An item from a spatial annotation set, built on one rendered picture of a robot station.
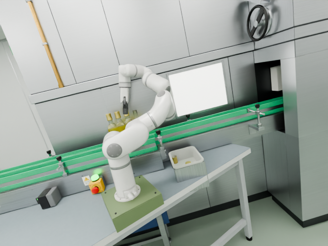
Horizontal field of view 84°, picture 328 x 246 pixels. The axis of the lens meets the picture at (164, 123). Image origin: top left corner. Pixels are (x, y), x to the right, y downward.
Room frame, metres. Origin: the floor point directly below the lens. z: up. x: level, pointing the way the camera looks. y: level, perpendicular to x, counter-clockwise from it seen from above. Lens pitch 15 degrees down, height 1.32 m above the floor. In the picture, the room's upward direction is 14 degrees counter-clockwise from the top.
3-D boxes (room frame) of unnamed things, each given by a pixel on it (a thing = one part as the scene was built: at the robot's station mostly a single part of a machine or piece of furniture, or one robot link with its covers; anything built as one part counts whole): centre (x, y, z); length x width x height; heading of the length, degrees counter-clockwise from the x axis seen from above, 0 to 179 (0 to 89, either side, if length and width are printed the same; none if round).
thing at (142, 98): (1.34, -0.08, 1.15); 0.90 x 0.03 x 0.34; 93
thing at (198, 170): (1.01, -0.07, 0.79); 0.27 x 0.17 x 0.08; 3
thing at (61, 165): (0.99, 0.64, 0.94); 0.07 x 0.04 x 0.13; 3
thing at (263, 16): (1.27, -0.76, 1.49); 0.21 x 0.05 x 0.21; 3
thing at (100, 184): (0.98, 0.47, 0.79); 0.07 x 0.07 x 0.07; 3
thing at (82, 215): (1.36, 0.55, 0.73); 1.58 x 1.52 x 0.04; 117
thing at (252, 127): (1.11, -0.59, 0.90); 0.17 x 0.05 x 0.23; 3
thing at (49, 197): (0.96, 0.75, 0.79); 0.08 x 0.08 x 0.08; 3
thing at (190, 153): (0.98, -0.07, 0.80); 0.22 x 0.17 x 0.09; 3
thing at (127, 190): (0.76, 0.24, 0.89); 0.16 x 0.13 x 0.15; 31
